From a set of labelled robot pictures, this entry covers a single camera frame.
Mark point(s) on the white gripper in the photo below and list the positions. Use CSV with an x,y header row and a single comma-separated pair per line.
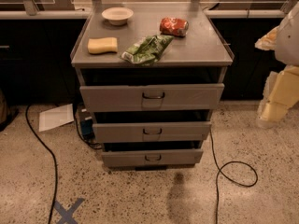
x,y
288,44

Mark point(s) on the grey bottom drawer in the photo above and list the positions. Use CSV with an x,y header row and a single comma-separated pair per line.
x,y
151,157

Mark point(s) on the grey drawer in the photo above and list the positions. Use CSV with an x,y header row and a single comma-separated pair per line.
x,y
151,157
151,132
151,97

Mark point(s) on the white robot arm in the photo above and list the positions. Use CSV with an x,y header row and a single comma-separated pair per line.
x,y
284,39

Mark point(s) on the grey middle drawer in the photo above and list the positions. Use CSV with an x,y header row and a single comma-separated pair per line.
x,y
151,132

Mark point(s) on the grey drawer cabinet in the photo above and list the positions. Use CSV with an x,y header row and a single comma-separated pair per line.
x,y
198,58

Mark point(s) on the grey top drawer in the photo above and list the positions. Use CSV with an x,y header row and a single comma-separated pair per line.
x,y
151,97

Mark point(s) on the crushed red can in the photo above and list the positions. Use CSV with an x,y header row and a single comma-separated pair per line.
x,y
174,26

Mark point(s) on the green chip bag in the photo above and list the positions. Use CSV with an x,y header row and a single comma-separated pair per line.
x,y
148,50

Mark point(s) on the white bowl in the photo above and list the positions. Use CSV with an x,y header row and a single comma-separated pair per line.
x,y
117,16

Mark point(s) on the yellow sponge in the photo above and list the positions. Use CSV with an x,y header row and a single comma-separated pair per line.
x,y
102,45

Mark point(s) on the blue power box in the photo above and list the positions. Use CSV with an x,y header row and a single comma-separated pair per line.
x,y
85,123

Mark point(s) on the white paper sheet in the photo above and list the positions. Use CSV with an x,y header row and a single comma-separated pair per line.
x,y
55,117

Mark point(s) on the blue tape cross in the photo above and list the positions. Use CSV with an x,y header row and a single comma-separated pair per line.
x,y
67,214

